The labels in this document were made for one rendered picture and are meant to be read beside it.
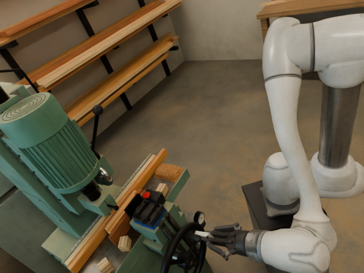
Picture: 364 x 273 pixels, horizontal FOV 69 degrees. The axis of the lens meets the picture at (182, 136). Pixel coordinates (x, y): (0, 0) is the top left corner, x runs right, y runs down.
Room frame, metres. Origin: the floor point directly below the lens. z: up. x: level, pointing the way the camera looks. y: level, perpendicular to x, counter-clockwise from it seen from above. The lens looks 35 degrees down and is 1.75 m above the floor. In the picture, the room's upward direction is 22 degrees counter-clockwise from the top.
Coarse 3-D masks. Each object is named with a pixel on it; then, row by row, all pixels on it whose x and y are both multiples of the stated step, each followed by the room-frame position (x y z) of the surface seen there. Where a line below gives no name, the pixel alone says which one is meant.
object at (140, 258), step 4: (144, 248) 0.66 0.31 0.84; (148, 248) 0.67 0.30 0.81; (144, 252) 0.65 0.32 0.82; (140, 256) 0.64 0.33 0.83; (144, 256) 0.65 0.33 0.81; (136, 260) 0.62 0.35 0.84; (140, 260) 0.63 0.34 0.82; (136, 264) 0.62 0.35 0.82; (132, 268) 0.60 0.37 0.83; (136, 268) 0.61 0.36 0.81; (128, 272) 0.59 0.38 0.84; (132, 272) 0.59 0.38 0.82
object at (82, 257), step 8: (160, 152) 1.08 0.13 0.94; (160, 160) 1.05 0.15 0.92; (152, 168) 1.00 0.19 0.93; (144, 176) 0.96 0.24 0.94; (136, 184) 0.92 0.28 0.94; (144, 184) 0.94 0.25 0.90; (128, 192) 0.89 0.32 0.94; (104, 224) 0.77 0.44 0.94; (96, 232) 0.74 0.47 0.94; (104, 232) 0.74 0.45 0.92; (96, 240) 0.71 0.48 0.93; (88, 248) 0.69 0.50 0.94; (80, 256) 0.66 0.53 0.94; (88, 256) 0.67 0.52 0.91; (72, 264) 0.64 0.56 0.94; (80, 264) 0.64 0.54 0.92
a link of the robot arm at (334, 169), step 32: (320, 32) 0.62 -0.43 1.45; (352, 32) 0.57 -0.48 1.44; (320, 64) 0.60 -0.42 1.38; (352, 64) 0.56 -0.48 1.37; (352, 96) 0.58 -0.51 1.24; (320, 128) 0.67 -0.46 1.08; (352, 128) 0.60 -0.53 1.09; (320, 160) 0.67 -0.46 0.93; (352, 160) 0.63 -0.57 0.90; (320, 192) 0.63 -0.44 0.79; (352, 192) 0.58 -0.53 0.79
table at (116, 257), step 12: (156, 180) 0.94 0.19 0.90; (180, 180) 0.89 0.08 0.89; (168, 192) 0.84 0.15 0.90; (132, 228) 0.73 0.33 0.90; (108, 240) 0.71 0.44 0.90; (132, 240) 0.67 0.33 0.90; (144, 240) 0.67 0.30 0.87; (168, 240) 0.64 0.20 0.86; (96, 252) 0.68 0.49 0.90; (108, 252) 0.66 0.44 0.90; (120, 252) 0.64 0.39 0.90; (132, 252) 0.63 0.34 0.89; (84, 264) 0.65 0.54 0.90; (96, 264) 0.63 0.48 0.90; (120, 264) 0.59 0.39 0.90; (132, 264) 0.61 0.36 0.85
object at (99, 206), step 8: (104, 192) 0.80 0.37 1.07; (80, 200) 0.82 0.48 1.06; (88, 200) 0.79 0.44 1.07; (96, 200) 0.78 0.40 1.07; (104, 200) 0.76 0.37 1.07; (112, 200) 0.78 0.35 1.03; (88, 208) 0.81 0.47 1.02; (96, 208) 0.75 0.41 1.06; (104, 208) 0.75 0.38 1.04; (112, 208) 0.77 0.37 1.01; (104, 216) 0.75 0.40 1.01
